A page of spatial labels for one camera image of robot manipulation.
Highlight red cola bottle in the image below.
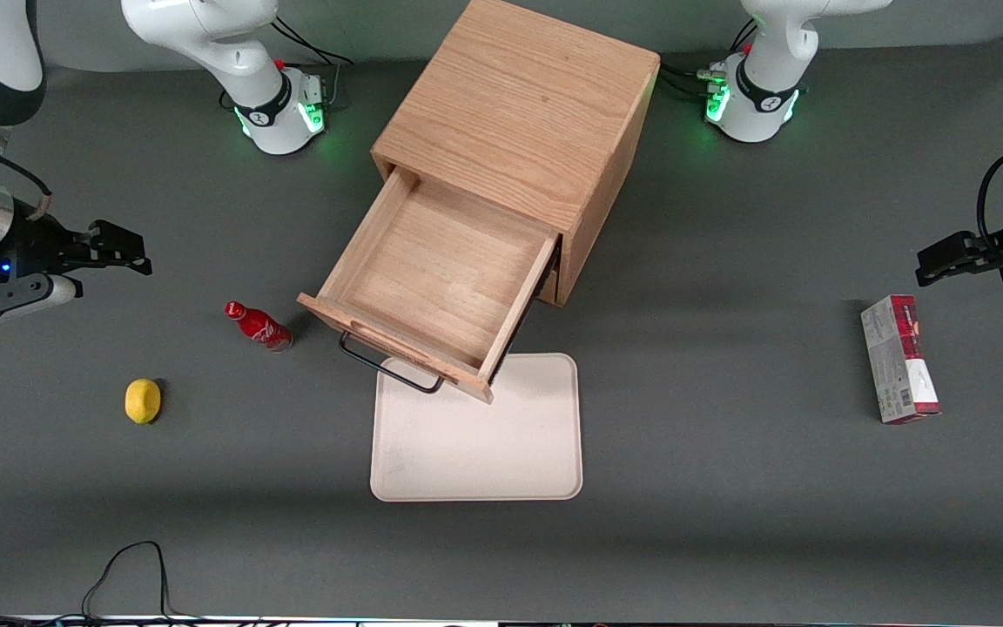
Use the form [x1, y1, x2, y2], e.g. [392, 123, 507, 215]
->
[224, 300, 294, 353]

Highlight wooden drawer cabinet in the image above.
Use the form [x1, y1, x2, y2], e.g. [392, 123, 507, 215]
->
[371, 0, 662, 308]

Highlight black right arm base cables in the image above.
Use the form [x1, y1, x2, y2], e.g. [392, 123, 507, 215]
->
[272, 12, 354, 67]

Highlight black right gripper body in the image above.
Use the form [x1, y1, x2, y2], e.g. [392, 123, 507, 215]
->
[0, 209, 93, 280]

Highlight yellow lemon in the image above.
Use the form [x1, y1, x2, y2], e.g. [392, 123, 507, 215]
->
[125, 378, 162, 425]

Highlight grey and red carton box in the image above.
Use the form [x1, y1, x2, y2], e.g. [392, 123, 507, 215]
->
[860, 294, 941, 425]

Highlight beige plastic tray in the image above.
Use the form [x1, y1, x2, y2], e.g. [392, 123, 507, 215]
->
[370, 353, 583, 502]

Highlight black left arm base cables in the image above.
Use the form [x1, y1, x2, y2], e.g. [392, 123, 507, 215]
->
[658, 17, 760, 98]

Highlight wooden drawer with long handle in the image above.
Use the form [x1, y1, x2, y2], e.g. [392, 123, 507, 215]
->
[297, 165, 562, 405]

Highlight black arm base cables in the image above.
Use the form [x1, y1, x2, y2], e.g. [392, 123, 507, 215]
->
[272, 12, 354, 67]
[658, 17, 760, 98]

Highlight black cable on table edge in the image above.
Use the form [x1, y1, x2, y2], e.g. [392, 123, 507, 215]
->
[0, 541, 206, 627]

